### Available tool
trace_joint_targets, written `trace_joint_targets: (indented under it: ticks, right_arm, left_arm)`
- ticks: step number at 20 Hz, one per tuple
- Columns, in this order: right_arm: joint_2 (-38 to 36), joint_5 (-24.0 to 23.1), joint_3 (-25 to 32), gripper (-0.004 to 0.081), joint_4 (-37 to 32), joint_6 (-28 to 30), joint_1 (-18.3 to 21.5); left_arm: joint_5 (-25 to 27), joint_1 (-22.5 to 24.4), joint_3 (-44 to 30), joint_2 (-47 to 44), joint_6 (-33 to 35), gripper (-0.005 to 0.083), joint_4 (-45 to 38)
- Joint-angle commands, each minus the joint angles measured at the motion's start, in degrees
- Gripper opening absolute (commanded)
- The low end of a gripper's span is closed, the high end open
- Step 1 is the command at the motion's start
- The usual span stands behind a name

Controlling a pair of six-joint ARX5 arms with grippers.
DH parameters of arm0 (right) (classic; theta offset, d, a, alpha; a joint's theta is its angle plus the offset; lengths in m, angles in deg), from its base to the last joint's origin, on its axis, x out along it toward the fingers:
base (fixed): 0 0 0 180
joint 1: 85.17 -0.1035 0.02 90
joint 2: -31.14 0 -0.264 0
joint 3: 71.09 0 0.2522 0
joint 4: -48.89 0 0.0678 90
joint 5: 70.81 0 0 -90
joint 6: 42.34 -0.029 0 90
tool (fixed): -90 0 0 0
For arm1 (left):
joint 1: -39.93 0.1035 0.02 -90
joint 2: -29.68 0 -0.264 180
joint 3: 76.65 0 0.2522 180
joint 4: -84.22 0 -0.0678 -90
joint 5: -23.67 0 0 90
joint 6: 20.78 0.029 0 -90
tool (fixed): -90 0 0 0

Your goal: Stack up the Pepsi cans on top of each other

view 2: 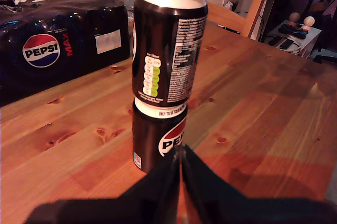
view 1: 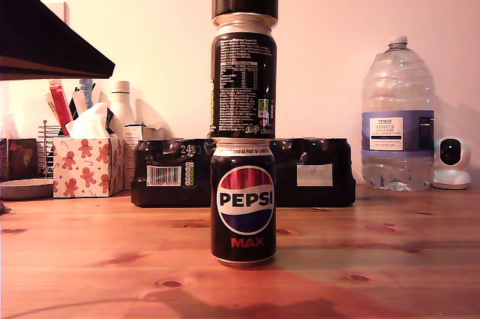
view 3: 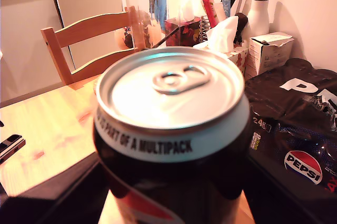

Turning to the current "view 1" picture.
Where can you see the red snack packet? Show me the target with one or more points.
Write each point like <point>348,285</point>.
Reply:
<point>59,105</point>

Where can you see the small white carton box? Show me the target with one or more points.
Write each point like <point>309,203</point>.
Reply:
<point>129,146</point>

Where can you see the white paper tissue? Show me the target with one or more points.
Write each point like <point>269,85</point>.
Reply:
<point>90,124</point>

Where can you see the white slim bottle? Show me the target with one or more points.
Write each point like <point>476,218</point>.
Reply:
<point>120,101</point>

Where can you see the cream paper packet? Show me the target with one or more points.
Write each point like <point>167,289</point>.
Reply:
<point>54,82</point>

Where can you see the large clear water bottle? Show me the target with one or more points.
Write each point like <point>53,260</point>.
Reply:
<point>397,90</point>

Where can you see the gingerbread print tissue box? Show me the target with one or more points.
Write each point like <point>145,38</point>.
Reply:
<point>88,169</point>

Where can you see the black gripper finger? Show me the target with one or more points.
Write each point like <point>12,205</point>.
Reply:
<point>45,34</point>
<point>45,72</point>

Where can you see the white wall light switch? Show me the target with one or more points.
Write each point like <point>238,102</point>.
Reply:
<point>60,11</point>

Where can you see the round shallow plate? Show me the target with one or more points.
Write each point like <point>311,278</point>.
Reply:
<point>22,189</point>

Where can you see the small white round camera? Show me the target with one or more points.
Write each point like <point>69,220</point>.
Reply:
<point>450,178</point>

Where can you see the black Pepsi Max multipack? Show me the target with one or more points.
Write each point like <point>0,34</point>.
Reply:
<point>168,195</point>

